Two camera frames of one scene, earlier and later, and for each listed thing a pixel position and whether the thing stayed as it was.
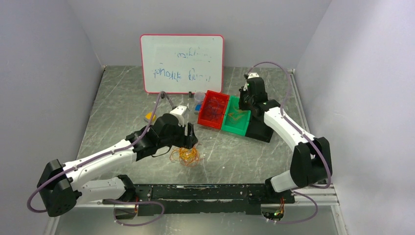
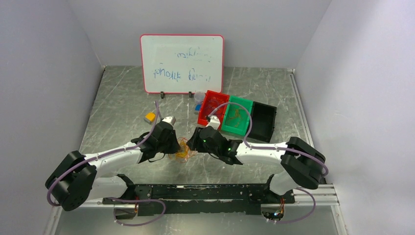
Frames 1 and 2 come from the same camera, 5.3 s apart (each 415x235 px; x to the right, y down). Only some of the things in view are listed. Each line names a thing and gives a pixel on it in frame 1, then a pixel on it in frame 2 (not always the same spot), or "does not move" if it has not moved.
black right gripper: (242, 92) -> (195, 142)
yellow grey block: (149, 116) does not move
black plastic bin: (257, 129) does not move
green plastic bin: (236, 120) does not move
